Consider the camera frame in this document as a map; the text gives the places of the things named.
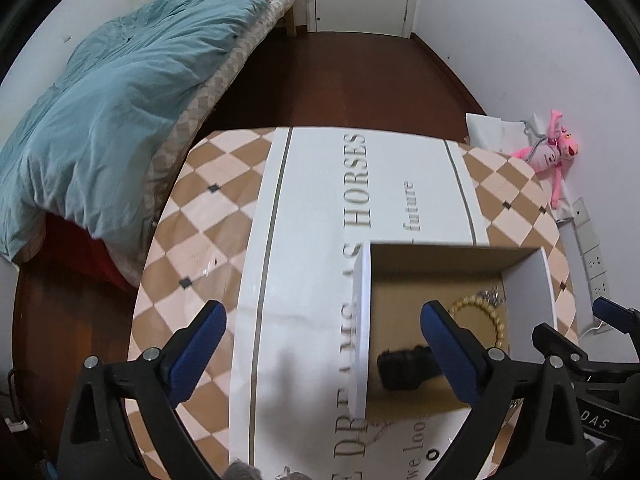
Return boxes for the silver chain necklace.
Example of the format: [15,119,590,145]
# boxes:
[475,285,506,307]

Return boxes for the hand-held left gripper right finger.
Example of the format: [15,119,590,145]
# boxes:
[420,301,590,480]

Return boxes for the black hair clip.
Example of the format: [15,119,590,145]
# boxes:
[376,342,444,392]

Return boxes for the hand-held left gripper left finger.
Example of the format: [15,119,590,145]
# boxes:
[57,300,228,480]

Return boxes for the white cardboard box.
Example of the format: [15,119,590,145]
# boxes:
[350,240,557,419]

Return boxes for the black cable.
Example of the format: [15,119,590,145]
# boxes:
[0,367,31,426]

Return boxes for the yellow beaded bracelet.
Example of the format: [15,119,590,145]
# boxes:
[446,294,509,352]

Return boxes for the pink plush toy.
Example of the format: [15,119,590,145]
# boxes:
[509,108,582,210]

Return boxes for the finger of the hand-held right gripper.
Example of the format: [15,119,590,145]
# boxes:
[593,296,640,362]
[531,324,592,365]

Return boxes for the white printed table mat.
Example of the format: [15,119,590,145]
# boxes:
[227,127,490,480]

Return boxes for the bed with checkered mattress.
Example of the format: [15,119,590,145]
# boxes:
[114,0,302,290]

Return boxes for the red cloth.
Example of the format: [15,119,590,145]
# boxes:
[44,209,137,292]

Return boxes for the grey fuzzy object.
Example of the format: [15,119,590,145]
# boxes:
[221,461,264,480]

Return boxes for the white paper bag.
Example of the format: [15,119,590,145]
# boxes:
[464,112,540,155]

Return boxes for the blue duvet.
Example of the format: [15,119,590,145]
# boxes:
[0,0,302,262]

